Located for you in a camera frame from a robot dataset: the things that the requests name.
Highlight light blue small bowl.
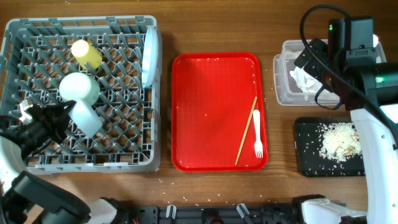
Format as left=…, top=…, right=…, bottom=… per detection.
left=69, top=100, right=102, bottom=138

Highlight green bowl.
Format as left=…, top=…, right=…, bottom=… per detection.
left=59, top=72, right=100, bottom=105

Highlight yellow plastic cup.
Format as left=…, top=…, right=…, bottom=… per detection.
left=71, top=40, right=102, bottom=70

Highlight light blue plate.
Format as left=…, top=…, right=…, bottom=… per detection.
left=142, top=26, right=159, bottom=88

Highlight wooden chopstick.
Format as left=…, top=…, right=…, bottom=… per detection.
left=234, top=96, right=257, bottom=166

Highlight white plastic fork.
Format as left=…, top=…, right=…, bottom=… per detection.
left=252, top=110, right=264, bottom=158

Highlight white napkin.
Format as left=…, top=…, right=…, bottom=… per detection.
left=289, top=67, right=322, bottom=101

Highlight rice and food scraps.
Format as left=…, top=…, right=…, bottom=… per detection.
left=317, top=123, right=362, bottom=163

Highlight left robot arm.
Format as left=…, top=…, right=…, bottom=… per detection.
left=1, top=100, right=129, bottom=223

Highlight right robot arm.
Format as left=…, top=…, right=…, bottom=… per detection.
left=294, top=16, right=397, bottom=223

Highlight grey dishwasher rack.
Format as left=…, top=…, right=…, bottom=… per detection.
left=1, top=16, right=162, bottom=175

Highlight red plastic tray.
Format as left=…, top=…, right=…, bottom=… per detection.
left=171, top=52, right=269, bottom=172

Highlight clear plastic bin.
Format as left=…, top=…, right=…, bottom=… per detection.
left=273, top=39, right=388, bottom=106

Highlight black tray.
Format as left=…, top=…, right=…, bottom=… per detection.
left=294, top=117, right=365, bottom=177

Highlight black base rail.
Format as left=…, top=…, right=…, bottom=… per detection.
left=130, top=203, right=301, bottom=224

